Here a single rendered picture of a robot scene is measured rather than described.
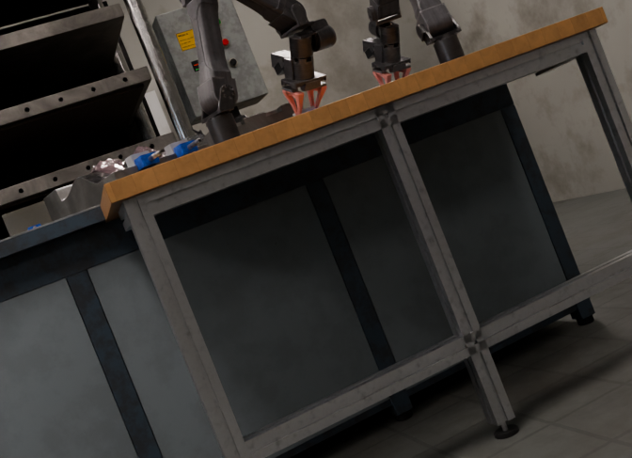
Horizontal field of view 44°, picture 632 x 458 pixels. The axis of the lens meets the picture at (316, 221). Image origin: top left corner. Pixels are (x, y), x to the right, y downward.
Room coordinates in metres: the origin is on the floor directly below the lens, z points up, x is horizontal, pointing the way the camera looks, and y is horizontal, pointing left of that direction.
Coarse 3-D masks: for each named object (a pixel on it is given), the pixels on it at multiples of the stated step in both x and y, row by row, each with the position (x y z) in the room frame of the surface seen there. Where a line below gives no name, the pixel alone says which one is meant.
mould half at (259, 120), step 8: (288, 104) 2.07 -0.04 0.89; (296, 104) 2.07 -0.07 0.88; (264, 112) 2.04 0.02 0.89; (280, 112) 2.06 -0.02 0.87; (288, 112) 2.06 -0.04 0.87; (248, 120) 2.03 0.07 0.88; (256, 120) 2.03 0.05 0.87; (264, 120) 2.04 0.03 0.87; (272, 120) 2.05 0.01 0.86; (280, 120) 2.06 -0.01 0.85; (240, 128) 2.02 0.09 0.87; (248, 128) 2.03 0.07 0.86; (256, 128) 2.03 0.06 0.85; (192, 136) 2.29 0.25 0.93; (200, 136) 2.27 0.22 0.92; (208, 136) 2.04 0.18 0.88; (200, 144) 2.14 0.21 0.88; (208, 144) 2.06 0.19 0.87
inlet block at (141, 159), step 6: (132, 156) 1.84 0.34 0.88; (138, 156) 1.85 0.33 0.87; (144, 156) 1.81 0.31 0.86; (150, 156) 1.80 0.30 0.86; (156, 156) 1.79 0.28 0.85; (126, 162) 1.86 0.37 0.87; (132, 162) 1.84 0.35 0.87; (138, 162) 1.82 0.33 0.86; (144, 162) 1.81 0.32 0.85; (150, 162) 1.82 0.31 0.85; (156, 162) 1.83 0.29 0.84; (138, 168) 1.83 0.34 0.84; (144, 168) 1.84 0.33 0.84
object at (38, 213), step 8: (24, 208) 2.59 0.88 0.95; (32, 208) 2.60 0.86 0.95; (40, 208) 2.61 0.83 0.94; (8, 216) 2.57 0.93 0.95; (16, 216) 2.58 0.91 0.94; (24, 216) 2.59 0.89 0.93; (32, 216) 2.59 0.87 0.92; (40, 216) 2.60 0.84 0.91; (48, 216) 2.61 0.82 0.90; (8, 224) 2.57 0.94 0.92; (16, 224) 2.58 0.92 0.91; (24, 224) 2.58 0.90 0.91; (32, 224) 2.59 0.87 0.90; (40, 224) 2.60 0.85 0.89; (8, 232) 2.57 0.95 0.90; (16, 232) 2.57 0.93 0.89
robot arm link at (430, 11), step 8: (416, 0) 1.94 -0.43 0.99; (424, 0) 1.93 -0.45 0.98; (432, 0) 1.93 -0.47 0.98; (416, 8) 1.95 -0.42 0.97; (424, 8) 1.93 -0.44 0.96; (432, 8) 1.92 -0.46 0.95; (440, 8) 1.92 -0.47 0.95; (416, 16) 1.96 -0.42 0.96; (424, 16) 1.91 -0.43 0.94; (432, 16) 1.91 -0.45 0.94; (440, 16) 1.92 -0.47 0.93; (448, 16) 1.92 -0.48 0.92; (416, 24) 1.97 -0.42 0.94; (424, 24) 1.92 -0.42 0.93; (432, 24) 1.91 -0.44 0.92; (440, 24) 1.91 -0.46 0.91; (448, 24) 1.92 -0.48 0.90; (432, 32) 1.91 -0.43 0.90; (440, 32) 1.92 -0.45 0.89
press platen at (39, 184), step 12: (144, 144) 2.75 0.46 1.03; (156, 144) 2.76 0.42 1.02; (168, 144) 2.77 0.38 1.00; (108, 156) 2.70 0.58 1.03; (120, 156) 2.75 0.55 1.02; (72, 168) 2.66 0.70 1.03; (84, 168) 2.67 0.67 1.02; (36, 180) 2.62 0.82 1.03; (48, 180) 2.63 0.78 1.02; (60, 180) 2.65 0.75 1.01; (72, 180) 2.66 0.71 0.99; (0, 192) 2.58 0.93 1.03; (12, 192) 2.59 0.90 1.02; (24, 192) 2.61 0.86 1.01; (36, 192) 2.62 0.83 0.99; (0, 204) 2.58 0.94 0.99
